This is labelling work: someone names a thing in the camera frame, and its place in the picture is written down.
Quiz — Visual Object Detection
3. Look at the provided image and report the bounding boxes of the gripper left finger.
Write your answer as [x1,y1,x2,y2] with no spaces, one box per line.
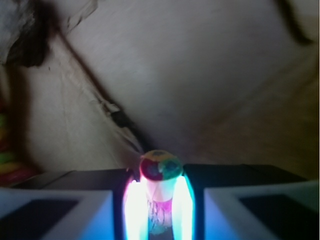
[0,169,148,240]

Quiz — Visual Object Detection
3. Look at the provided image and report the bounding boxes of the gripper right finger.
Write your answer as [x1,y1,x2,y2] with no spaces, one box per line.
[172,164,320,240]

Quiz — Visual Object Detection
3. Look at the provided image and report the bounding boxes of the brown paper bag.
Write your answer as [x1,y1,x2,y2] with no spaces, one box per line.
[0,0,320,179]

